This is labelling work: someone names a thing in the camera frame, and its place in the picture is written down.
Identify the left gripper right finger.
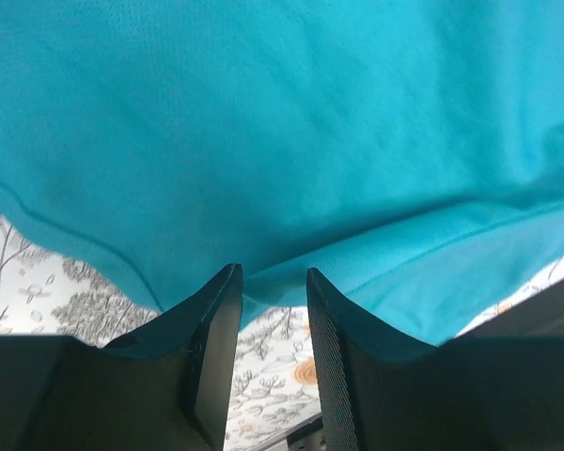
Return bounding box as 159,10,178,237
306,269,564,450

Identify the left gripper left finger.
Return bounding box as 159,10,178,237
0,264,243,450

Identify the teal t shirt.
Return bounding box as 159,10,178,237
0,1,564,344

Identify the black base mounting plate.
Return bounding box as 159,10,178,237
225,270,564,451

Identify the floral patterned table mat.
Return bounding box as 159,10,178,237
0,213,564,450

